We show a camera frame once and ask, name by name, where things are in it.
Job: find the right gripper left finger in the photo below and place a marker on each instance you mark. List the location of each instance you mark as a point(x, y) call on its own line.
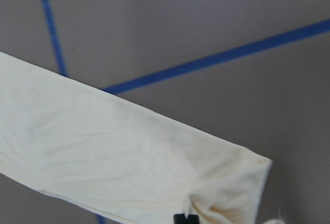
point(179, 219)

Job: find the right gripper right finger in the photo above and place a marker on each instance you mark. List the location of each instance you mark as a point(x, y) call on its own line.
point(193, 219)

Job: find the cream long-sleeve graphic shirt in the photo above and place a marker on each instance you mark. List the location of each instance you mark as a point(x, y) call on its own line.
point(115, 158)

